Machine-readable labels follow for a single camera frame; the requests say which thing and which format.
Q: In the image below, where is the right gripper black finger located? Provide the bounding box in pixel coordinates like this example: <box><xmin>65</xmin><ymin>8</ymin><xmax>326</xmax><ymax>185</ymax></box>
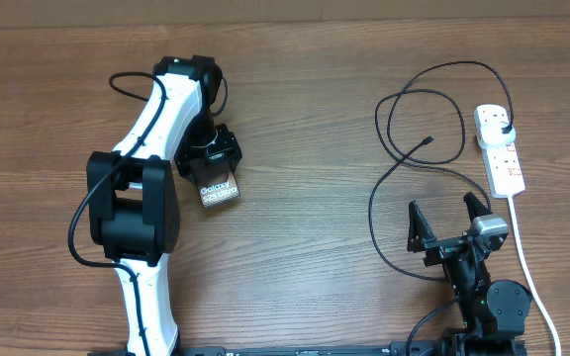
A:
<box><xmin>407</xmin><ymin>201</ymin><xmax>436</xmax><ymax>252</ymax></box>
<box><xmin>463</xmin><ymin>192</ymin><xmax>492</xmax><ymax>222</ymax></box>

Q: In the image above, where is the Galaxy S25 Ultra smartphone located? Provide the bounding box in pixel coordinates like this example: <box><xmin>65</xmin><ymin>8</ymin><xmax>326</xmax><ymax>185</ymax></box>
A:
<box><xmin>191</xmin><ymin>160</ymin><xmax>240</xmax><ymax>208</ymax></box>

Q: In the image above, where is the black charger cable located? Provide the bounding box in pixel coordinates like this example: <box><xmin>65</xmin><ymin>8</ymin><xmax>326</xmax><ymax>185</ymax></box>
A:
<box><xmin>367</xmin><ymin>60</ymin><xmax>516</xmax><ymax>283</ymax></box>

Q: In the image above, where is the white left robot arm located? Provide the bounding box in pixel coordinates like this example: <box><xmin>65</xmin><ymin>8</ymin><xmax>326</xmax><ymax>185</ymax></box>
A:
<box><xmin>67</xmin><ymin>55</ymin><xmax>242</xmax><ymax>355</ymax></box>

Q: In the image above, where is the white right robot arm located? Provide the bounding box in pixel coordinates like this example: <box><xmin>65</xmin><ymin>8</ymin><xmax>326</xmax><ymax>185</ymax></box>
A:
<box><xmin>400</xmin><ymin>192</ymin><xmax>532</xmax><ymax>355</ymax></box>

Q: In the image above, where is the white charger plug adapter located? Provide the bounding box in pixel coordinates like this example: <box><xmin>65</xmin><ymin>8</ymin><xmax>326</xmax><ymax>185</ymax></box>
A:
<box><xmin>477</xmin><ymin>121</ymin><xmax>517</xmax><ymax>149</ymax></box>

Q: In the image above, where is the white power strip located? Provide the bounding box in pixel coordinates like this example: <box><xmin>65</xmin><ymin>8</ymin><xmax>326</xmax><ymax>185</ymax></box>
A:
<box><xmin>473</xmin><ymin>104</ymin><xmax>525</xmax><ymax>198</ymax></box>

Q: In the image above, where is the white power strip cord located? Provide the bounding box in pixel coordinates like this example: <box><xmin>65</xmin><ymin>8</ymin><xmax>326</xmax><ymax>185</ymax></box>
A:
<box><xmin>505</xmin><ymin>195</ymin><xmax>563</xmax><ymax>356</ymax></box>

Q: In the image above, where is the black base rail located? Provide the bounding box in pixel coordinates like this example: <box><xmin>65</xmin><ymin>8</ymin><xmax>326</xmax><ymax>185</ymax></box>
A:
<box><xmin>87</xmin><ymin>340</ymin><xmax>527</xmax><ymax>356</ymax></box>

